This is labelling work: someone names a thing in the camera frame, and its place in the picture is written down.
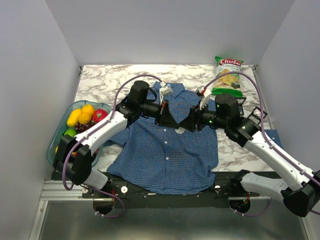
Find black box with gold brooch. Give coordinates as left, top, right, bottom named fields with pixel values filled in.
left=248, top=106, right=268, bottom=125

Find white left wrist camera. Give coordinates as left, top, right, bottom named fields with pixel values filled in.
left=159, top=85, right=173, bottom=103

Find teal plastic fruit basket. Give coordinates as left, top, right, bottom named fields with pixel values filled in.
left=46, top=100, right=112, bottom=166

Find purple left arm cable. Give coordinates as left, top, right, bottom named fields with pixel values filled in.
left=61, top=74, right=168, bottom=219

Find dark purple grapes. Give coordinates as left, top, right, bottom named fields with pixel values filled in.
left=75, top=121, right=95, bottom=134

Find aluminium frame rail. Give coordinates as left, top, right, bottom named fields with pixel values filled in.
left=39, top=179, right=88, bottom=201

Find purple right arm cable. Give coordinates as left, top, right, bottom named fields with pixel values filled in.
left=204, top=71, right=320, bottom=217

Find yellow mango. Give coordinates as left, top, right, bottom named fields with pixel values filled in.
left=66, top=108, right=82, bottom=128

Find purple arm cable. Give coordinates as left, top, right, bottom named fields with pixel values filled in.
left=61, top=74, right=168, bottom=219
left=204, top=71, right=320, bottom=217

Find orange fruit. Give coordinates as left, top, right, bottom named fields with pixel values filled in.
left=81, top=104, right=95, bottom=116
left=78, top=112, right=92, bottom=125

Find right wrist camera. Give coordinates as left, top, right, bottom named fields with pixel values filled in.
left=195, top=86, right=211, bottom=110

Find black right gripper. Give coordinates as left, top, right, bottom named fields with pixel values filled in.
left=177, top=100, right=228, bottom=133

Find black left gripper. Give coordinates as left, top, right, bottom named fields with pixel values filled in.
left=138, top=99, right=179, bottom=129

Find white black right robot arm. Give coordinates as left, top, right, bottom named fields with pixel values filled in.
left=179, top=93, right=320, bottom=217

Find blue checked shirt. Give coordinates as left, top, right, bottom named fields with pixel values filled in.
left=103, top=82, right=284, bottom=195

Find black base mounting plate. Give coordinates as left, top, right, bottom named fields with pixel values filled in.
left=82, top=170, right=274, bottom=213

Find black box with blue brooch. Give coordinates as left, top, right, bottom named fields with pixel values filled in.
left=236, top=97, right=247, bottom=116

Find green cassava chips bag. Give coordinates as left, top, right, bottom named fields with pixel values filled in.
left=211, top=56, right=243, bottom=98

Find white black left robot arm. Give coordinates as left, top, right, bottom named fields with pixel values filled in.
left=52, top=77, right=179, bottom=198

